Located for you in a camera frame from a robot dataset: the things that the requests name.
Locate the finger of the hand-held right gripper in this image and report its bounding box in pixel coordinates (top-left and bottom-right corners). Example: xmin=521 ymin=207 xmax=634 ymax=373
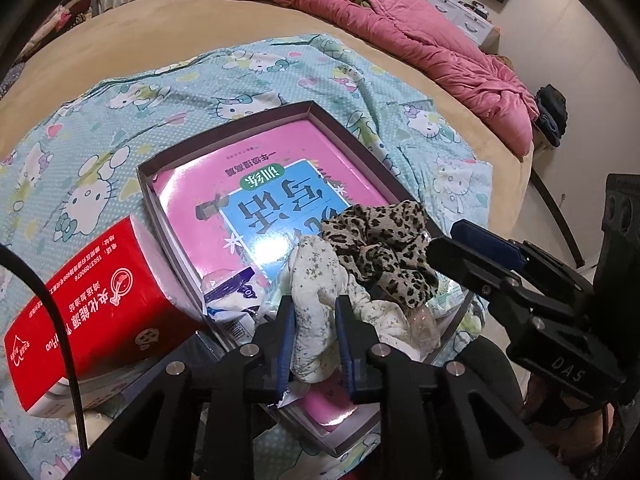
xmin=450 ymin=219 xmax=532 ymax=269
xmin=425 ymin=237 xmax=541 ymax=341

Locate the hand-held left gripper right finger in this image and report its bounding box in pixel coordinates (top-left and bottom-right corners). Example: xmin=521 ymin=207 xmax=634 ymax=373
xmin=334 ymin=295 xmax=576 ymax=480

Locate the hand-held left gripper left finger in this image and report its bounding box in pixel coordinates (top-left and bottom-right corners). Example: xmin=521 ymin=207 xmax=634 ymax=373
xmin=65 ymin=295 xmax=297 ymax=480

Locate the white star-print cloth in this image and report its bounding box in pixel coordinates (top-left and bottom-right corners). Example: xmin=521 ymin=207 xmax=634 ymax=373
xmin=289 ymin=236 xmax=442 ymax=385

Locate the white plastic packet blue label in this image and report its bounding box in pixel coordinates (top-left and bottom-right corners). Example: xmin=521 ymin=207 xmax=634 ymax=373
xmin=201 ymin=266 xmax=272 ymax=322

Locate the leopard print cloth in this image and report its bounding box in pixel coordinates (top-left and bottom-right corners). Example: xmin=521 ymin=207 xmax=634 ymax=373
xmin=320 ymin=202 xmax=444 ymax=312

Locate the brown-edged cardboard box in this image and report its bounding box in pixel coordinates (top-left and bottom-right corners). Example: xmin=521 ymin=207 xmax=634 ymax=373
xmin=136 ymin=100 xmax=482 ymax=459

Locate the pale green plastic packet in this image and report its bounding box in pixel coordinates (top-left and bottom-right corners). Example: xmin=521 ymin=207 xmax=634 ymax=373
xmin=431 ymin=279 xmax=482 ymax=332

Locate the clear plastic bag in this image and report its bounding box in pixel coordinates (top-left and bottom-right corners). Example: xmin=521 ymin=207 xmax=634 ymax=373
xmin=409 ymin=304 xmax=444 ymax=352

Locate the black bag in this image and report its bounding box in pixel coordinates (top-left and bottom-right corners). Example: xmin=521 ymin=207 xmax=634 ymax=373
xmin=534 ymin=84 xmax=569 ymax=149

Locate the pink book with blue panel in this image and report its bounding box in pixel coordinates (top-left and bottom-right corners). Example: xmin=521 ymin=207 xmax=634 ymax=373
xmin=151 ymin=119 xmax=407 ymax=428

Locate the red and white tissue box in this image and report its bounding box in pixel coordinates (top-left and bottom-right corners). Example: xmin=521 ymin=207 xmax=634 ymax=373
xmin=4 ymin=215 xmax=207 ymax=418

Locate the pink quilt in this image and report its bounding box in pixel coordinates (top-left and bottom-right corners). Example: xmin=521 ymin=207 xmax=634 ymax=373
xmin=212 ymin=0 xmax=542 ymax=162

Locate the white drawer cabinet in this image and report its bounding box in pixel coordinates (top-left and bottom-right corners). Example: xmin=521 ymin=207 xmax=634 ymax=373
xmin=426 ymin=0 xmax=494 ymax=44

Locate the light blue cat-print blanket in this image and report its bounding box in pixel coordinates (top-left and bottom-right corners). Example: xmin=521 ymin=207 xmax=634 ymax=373
xmin=0 ymin=32 xmax=497 ymax=480

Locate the beige bed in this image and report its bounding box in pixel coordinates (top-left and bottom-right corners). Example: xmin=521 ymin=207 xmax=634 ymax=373
xmin=0 ymin=0 xmax=540 ymax=242

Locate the dark wooden bed frame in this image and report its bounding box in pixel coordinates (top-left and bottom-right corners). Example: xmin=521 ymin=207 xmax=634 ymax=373
xmin=529 ymin=166 xmax=587 ymax=269

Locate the black cable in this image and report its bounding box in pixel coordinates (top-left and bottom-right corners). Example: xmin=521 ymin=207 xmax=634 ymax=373
xmin=0 ymin=244 xmax=84 ymax=462

